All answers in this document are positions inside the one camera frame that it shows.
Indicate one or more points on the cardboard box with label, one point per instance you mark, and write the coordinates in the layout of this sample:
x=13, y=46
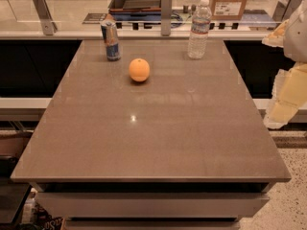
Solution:
x=227, y=9

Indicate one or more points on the metal railing post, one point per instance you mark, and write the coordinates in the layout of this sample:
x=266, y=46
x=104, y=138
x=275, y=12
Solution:
x=47, y=22
x=166, y=10
x=284, y=9

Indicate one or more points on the left metal railing post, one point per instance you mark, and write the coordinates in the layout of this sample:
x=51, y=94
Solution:
x=47, y=22

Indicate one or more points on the grey table drawer base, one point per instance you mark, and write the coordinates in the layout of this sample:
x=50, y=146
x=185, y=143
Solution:
x=152, y=211

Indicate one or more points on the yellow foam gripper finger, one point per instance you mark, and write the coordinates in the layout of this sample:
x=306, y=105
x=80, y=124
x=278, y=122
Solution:
x=289, y=94
x=275, y=38

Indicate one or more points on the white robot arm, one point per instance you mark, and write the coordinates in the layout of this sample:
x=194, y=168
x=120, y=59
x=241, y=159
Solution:
x=295, y=37

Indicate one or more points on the clear plastic water bottle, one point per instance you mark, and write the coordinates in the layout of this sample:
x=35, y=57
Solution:
x=199, y=30

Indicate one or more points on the blue silver energy drink can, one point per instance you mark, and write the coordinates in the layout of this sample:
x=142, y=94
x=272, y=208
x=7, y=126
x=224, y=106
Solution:
x=110, y=37

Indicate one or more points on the orange fruit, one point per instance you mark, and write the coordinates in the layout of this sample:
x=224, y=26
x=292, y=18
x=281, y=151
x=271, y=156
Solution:
x=139, y=69

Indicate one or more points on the right metal railing post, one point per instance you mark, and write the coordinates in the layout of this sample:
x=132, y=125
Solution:
x=284, y=9

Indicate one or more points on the middle metal railing post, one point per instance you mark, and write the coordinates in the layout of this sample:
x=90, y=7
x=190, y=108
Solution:
x=166, y=10

